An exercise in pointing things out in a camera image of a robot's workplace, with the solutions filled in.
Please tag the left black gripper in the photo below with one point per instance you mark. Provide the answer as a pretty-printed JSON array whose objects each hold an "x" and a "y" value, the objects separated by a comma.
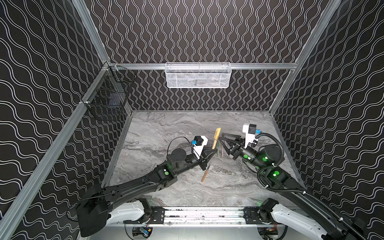
[{"x": 202, "y": 157}]

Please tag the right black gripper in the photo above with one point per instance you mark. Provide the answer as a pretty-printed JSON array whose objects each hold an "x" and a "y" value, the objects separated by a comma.
[{"x": 236, "y": 147}]

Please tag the orange pen cap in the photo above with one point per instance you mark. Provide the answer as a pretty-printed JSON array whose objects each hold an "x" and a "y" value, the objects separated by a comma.
[{"x": 217, "y": 134}]

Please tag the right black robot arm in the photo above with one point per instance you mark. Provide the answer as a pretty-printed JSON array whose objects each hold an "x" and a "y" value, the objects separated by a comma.
[{"x": 320, "y": 221}]

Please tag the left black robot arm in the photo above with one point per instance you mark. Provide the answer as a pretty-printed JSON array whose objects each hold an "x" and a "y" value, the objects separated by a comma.
[{"x": 96, "y": 205}]

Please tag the white mesh basket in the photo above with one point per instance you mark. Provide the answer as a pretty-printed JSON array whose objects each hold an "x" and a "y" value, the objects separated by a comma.
[{"x": 195, "y": 75}]

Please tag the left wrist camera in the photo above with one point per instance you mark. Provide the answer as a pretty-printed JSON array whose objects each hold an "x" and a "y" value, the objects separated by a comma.
[{"x": 198, "y": 144}]

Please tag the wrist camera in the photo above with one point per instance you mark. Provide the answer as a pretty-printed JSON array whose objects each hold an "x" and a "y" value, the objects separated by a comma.
[
  {"x": 198, "y": 144},
  {"x": 250, "y": 131}
]

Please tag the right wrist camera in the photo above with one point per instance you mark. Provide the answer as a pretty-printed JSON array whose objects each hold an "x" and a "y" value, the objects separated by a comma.
[{"x": 250, "y": 131}]

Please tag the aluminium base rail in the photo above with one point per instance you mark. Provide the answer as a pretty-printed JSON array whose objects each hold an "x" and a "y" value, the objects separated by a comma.
[{"x": 213, "y": 216}]

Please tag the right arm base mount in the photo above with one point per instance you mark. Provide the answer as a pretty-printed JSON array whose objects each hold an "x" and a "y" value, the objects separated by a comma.
[{"x": 258, "y": 216}]

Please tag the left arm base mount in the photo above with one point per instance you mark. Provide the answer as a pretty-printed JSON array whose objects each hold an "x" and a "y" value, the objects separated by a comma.
[{"x": 147, "y": 215}]

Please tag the black wire basket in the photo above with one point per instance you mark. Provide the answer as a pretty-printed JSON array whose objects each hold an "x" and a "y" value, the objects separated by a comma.
[{"x": 110, "y": 100}]

